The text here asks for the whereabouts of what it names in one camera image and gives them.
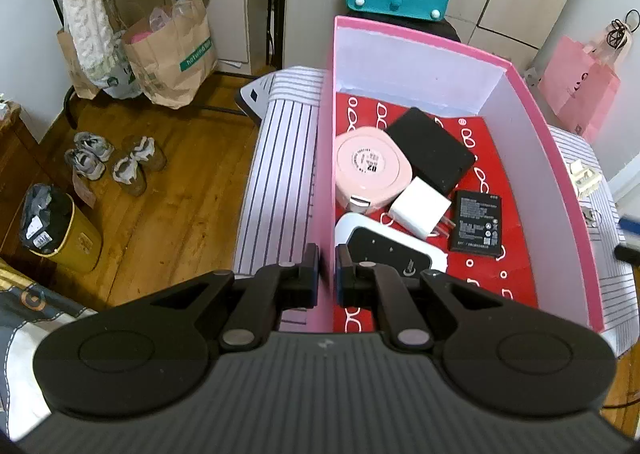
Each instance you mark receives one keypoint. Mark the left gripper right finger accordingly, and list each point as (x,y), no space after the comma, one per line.
(381,290)

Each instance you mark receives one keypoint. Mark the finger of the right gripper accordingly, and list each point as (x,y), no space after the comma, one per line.
(628,250)

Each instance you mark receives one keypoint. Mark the brown paper bag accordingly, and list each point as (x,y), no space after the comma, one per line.
(171,52)

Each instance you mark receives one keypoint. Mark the yellow trash bin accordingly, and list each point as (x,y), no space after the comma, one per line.
(54,228)

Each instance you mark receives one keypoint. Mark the white usb wall charger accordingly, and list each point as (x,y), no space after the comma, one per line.
(419,208)

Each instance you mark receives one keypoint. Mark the black phone battery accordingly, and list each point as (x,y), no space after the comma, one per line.
(477,224)

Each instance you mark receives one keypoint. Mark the black hard suitcase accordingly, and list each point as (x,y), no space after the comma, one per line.
(405,22)

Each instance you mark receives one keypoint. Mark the silver key bunch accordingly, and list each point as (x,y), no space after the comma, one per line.
(591,216)

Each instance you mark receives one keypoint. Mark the pink round tape measure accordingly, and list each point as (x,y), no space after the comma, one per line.
(370,170)

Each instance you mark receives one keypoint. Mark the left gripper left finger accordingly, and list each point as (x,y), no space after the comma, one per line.
(257,303)

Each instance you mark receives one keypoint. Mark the pink paper shopping bag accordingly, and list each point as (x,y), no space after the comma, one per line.
(580,83)

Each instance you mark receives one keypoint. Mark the black rectangular power bank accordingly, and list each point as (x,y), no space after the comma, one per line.
(435,156)

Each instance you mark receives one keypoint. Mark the white black wifi router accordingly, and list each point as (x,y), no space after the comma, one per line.
(369,240)

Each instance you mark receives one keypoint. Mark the pink cardboard storage box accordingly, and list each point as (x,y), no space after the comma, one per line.
(442,77)

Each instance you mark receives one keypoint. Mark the striped white tablecloth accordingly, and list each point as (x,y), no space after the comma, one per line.
(274,222)

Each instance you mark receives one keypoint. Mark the cream yellow hair claw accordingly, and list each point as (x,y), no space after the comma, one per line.
(585,180)

